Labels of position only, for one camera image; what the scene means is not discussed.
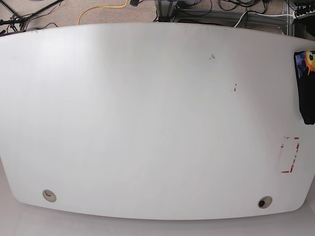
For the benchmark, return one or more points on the black tripod legs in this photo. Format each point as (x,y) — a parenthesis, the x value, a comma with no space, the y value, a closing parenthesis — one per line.
(16,23)

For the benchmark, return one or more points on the right table cable grommet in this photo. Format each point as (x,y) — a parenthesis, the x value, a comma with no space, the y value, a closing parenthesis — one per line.
(265,202)

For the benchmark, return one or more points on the black printed T-shirt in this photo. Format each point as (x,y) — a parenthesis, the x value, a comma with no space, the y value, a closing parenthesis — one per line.
(305,76)

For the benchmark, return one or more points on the aluminium frame post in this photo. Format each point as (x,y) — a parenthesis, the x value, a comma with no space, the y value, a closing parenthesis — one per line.
(165,10)

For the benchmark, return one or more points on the left table cable grommet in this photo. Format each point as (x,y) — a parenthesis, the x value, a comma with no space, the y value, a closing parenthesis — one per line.
(49,196)

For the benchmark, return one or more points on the red tape rectangle marking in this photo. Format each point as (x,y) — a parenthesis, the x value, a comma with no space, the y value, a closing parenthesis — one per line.
(289,150)

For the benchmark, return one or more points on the table cable grommet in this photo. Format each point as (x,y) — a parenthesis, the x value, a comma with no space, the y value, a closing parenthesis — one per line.
(265,202)
(49,196)

